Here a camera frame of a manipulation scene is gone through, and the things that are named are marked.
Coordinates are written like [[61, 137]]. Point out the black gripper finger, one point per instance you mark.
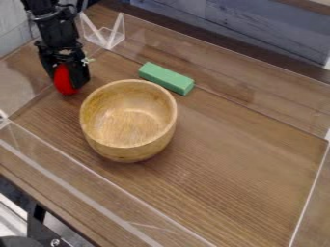
[[78, 70], [49, 61]]

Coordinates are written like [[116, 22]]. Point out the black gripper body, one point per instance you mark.
[[60, 45]]

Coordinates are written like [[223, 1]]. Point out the red plush fruit green stem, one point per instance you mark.
[[62, 80]]

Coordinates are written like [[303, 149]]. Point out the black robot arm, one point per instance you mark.
[[45, 4]]

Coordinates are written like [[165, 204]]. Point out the clear acrylic stand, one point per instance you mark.
[[105, 37]]

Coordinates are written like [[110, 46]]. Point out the green rectangular block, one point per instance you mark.
[[168, 78]]

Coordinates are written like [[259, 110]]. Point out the wooden bowl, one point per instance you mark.
[[128, 119]]

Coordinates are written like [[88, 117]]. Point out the clear acrylic tray wall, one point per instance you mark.
[[96, 206]]

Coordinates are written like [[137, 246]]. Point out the black table leg frame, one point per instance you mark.
[[39, 232]]

